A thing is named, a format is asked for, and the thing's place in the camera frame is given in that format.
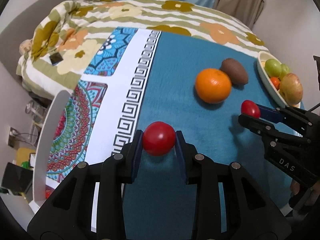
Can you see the small black card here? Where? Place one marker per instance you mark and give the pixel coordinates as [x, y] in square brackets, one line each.
[55, 58]

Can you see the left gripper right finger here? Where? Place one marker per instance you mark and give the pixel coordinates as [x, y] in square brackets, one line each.
[185, 153]

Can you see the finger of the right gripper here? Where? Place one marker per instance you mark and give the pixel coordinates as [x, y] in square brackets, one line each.
[270, 114]
[260, 127]

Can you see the green apple left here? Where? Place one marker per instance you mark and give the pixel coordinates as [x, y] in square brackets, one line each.
[273, 68]

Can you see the orange tangerine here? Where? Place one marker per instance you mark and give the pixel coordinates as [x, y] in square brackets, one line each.
[275, 82]

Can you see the wall power outlet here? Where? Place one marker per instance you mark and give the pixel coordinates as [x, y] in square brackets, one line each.
[13, 133]

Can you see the blue patterned cloth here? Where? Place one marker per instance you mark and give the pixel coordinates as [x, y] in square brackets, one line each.
[234, 198]

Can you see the red-yellow apple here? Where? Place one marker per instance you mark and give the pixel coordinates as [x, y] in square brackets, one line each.
[291, 89]

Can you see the green apple right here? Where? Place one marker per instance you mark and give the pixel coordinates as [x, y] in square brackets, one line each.
[284, 71]

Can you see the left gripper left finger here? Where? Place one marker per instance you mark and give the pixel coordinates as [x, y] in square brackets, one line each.
[132, 153]

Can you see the floral striped quilt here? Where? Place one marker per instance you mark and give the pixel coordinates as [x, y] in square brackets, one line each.
[78, 28]

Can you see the green apple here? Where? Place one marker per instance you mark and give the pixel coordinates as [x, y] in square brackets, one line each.
[284, 71]
[273, 68]

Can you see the large orange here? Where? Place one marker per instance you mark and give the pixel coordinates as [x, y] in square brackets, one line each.
[213, 86]

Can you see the grey headboard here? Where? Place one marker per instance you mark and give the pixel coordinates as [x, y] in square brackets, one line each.
[21, 28]

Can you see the brown kiwi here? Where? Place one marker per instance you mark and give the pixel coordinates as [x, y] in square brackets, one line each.
[235, 71]

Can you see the cream yellow plate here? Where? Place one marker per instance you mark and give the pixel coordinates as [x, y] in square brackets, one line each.
[262, 57]

